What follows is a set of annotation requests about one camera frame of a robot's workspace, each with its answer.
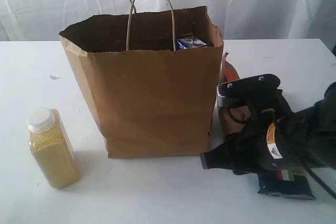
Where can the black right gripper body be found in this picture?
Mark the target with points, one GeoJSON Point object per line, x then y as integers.
{"type": "Point", "coordinates": [255, 92]}

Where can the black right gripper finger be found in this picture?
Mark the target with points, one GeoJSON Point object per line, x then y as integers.
{"type": "Point", "coordinates": [221, 157]}

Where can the spaghetti packet with Italian flag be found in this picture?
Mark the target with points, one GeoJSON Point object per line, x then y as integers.
{"type": "Point", "coordinates": [286, 184]}

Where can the blue and white milk carton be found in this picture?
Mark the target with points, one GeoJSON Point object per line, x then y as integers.
{"type": "Point", "coordinates": [190, 42]}

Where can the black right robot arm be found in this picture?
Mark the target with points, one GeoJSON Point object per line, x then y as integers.
{"type": "Point", "coordinates": [320, 142]}

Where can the brown paper shopping bag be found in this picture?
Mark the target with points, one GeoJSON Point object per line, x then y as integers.
{"type": "Point", "coordinates": [147, 97]}

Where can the brown pouch with orange label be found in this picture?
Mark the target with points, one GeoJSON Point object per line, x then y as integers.
{"type": "Point", "coordinates": [228, 125]}

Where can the millet bottle with white cap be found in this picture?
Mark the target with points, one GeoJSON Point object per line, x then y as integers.
{"type": "Point", "coordinates": [51, 148]}

